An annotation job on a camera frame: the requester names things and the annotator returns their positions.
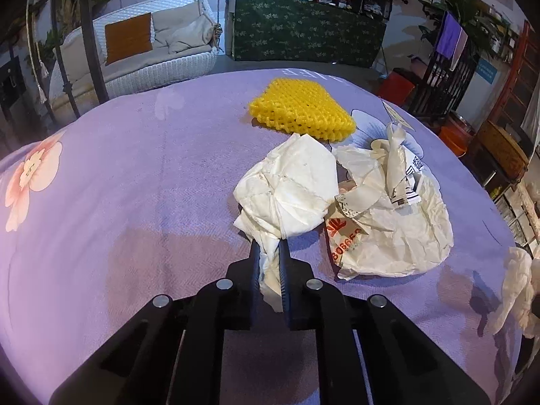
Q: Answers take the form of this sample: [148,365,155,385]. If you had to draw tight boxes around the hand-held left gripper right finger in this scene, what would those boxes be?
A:
[277,240,493,405]

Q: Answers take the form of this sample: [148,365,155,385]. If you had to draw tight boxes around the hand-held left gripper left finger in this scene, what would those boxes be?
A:
[48,240,262,405]

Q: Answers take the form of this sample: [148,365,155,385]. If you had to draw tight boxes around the white tissue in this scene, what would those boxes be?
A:
[233,133,340,313]
[489,247,540,338]

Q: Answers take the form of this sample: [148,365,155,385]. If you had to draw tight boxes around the white paper bag red print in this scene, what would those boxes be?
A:
[324,121,454,280]

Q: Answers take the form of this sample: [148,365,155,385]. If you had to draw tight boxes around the yellow foam net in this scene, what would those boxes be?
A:
[248,78,357,140]

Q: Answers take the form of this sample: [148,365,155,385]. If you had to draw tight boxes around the orange bucket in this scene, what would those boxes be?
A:
[438,124,469,155]

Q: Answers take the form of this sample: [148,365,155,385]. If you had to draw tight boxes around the white wicker swing sofa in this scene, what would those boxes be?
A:
[48,0,222,104]

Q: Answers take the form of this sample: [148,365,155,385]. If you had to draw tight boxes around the metal bowl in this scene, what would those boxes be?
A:
[449,112,477,136]

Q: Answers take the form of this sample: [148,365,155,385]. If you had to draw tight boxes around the black metal rack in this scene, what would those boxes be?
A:
[407,12,479,119]

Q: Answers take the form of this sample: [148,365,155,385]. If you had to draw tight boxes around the green floral cabinet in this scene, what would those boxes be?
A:
[225,0,388,68]

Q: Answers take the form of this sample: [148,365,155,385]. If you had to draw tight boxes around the orange patterned box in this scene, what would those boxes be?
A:
[479,120,530,182]

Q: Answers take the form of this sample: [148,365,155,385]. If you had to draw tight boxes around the white cushion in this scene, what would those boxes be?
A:
[151,1,216,55]

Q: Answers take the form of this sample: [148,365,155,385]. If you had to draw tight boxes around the orange cushion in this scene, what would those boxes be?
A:
[104,12,153,66]

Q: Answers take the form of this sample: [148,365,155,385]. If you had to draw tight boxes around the black display box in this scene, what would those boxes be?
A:
[352,0,393,22]

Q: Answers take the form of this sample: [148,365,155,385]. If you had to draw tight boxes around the pink towel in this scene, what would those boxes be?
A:
[449,29,468,72]

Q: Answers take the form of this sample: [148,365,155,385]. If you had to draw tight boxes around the purple towel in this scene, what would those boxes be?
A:
[434,12,462,57]

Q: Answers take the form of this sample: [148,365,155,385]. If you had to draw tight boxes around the red ladder shelf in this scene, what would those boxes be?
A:
[491,21,540,127]

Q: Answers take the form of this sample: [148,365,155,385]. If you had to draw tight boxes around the green potted plant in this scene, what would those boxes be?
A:
[415,0,507,47]

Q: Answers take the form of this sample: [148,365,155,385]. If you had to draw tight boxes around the white wire baskets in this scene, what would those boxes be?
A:
[493,186,540,258]

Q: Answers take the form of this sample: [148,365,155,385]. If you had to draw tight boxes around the blue wall sign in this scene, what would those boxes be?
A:
[475,59,501,83]

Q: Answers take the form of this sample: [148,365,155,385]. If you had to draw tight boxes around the black metal bed frame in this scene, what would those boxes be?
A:
[0,0,110,127]

